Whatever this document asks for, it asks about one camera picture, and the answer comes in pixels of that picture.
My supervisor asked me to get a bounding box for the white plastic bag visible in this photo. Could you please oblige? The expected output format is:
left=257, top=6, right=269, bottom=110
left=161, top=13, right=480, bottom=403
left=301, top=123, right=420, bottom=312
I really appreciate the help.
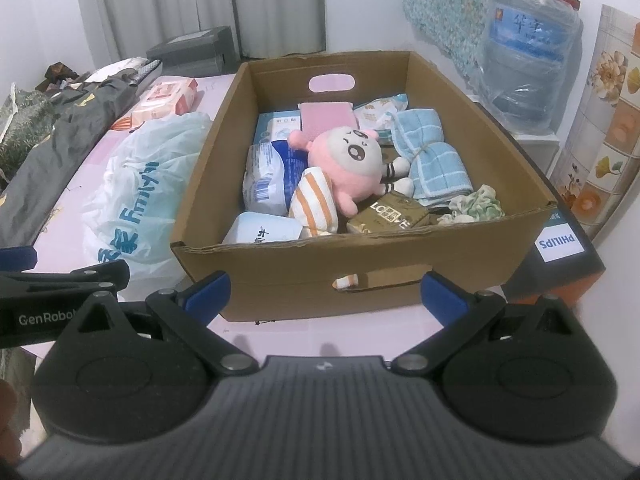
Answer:
left=82, top=112, right=213, bottom=291

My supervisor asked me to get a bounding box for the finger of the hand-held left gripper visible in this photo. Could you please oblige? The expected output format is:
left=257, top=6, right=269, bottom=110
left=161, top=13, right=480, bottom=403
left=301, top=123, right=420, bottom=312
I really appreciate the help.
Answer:
left=0, top=260, right=132, bottom=295
left=0, top=246, right=39, bottom=274

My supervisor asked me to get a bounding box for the green floral bag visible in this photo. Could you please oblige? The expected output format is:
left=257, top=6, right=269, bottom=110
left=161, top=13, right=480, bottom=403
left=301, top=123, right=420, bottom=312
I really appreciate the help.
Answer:
left=0, top=87, right=56, bottom=181

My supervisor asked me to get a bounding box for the blue checked towel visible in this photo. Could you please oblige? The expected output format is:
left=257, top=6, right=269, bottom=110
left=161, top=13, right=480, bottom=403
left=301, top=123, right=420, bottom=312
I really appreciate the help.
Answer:
left=390, top=108, right=473, bottom=207

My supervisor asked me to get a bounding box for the black orange appliance box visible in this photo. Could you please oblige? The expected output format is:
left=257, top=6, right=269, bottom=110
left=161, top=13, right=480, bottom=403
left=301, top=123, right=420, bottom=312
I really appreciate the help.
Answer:
left=502, top=210, right=606, bottom=311

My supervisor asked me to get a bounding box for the orange striped towel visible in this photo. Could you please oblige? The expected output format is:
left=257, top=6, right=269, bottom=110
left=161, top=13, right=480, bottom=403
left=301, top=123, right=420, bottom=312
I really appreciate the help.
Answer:
left=289, top=167, right=361, bottom=292

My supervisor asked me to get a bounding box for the brown cardboard box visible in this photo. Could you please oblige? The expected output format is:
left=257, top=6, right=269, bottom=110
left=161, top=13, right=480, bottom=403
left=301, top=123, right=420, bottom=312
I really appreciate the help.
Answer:
left=170, top=50, right=558, bottom=322

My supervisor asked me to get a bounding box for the white stand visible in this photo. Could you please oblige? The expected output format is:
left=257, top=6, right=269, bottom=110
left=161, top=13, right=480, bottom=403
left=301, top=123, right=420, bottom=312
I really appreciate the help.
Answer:
left=472, top=100, right=560, bottom=176

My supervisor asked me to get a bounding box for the green white scrunchie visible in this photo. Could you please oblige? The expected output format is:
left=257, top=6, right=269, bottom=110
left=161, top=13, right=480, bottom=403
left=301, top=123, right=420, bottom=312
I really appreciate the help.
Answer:
left=437, top=185, right=506, bottom=226

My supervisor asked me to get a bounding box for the blue water jug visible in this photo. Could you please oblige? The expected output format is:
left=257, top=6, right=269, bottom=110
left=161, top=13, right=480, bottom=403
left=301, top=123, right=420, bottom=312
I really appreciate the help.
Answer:
left=480, top=0, right=583, bottom=136

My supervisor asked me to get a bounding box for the pink tissue packet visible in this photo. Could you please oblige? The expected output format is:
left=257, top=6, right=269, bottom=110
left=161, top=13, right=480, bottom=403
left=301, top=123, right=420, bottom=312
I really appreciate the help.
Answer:
left=131, top=77, right=200, bottom=126

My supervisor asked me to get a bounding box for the white patterned cloth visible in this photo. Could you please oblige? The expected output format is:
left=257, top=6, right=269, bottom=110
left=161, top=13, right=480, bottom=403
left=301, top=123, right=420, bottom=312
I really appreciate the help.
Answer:
left=75, top=57, right=163, bottom=86

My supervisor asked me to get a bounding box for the person's left hand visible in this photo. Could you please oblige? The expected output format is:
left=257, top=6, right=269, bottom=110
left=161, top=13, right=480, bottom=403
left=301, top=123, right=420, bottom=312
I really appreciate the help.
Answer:
left=0, top=379, right=20, bottom=461

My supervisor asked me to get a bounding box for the white wipes pack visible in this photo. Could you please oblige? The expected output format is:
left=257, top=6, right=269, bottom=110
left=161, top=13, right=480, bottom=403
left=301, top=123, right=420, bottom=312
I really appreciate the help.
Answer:
left=221, top=211, right=302, bottom=245

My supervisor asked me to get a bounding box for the dark grey jacket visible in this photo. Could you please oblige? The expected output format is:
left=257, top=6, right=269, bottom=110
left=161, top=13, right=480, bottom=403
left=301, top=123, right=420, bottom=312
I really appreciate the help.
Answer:
left=0, top=75, right=138, bottom=248

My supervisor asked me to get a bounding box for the light blue wipes pack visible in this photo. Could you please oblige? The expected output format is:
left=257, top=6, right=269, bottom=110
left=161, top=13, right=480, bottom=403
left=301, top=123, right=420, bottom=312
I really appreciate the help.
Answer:
left=252, top=112, right=308, bottom=147

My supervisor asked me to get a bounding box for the grey shoe box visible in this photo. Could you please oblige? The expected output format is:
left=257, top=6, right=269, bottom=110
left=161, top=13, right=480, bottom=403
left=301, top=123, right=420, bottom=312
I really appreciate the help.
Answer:
left=146, top=25, right=241, bottom=75

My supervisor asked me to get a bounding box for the pink plush toy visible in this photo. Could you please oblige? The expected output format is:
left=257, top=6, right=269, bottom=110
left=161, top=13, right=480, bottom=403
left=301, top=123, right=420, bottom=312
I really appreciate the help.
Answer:
left=287, top=127, right=416, bottom=218

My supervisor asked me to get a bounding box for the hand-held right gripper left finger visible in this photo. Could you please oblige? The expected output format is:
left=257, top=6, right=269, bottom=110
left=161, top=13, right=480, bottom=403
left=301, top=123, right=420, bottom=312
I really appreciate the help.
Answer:
left=62, top=270, right=257, bottom=377

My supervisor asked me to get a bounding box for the brown paper item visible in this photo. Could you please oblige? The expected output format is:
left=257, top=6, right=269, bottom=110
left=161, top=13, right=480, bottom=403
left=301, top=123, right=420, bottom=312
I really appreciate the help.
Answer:
left=42, top=61, right=76, bottom=83

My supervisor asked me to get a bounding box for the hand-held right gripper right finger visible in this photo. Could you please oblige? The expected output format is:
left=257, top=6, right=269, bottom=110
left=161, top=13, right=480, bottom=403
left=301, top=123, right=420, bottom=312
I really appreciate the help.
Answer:
left=392, top=270, right=581, bottom=376

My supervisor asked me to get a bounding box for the blue white tissue pack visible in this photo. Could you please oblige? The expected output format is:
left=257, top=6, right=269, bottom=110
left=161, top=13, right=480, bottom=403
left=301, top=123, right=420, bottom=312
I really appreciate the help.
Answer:
left=242, top=140, right=313, bottom=217

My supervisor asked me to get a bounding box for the grey curtain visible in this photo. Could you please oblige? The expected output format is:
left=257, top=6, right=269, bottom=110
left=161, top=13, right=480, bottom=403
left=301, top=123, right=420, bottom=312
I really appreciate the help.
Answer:
left=92, top=0, right=233, bottom=61
left=230, top=0, right=327, bottom=58

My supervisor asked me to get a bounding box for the teal floral cloth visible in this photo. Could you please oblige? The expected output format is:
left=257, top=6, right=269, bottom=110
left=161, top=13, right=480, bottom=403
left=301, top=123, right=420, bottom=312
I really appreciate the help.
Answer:
left=402, top=0, right=508, bottom=83

